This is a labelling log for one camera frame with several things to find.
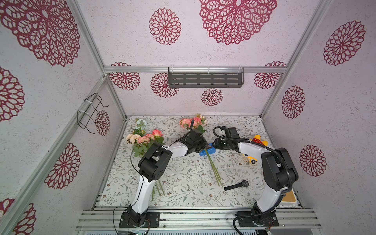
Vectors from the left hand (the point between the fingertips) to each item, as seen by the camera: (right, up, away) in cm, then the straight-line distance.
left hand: (210, 143), depth 97 cm
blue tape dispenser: (0, -5, 0) cm, 5 cm away
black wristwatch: (+19, -22, -12) cm, 31 cm away
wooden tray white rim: (+37, -27, -23) cm, 51 cm away
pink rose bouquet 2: (-45, +3, -1) cm, 45 cm away
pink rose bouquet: (-6, +15, +8) cm, 19 cm away
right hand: (+3, +1, -1) cm, 3 cm away
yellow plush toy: (+33, +2, +2) cm, 33 cm away
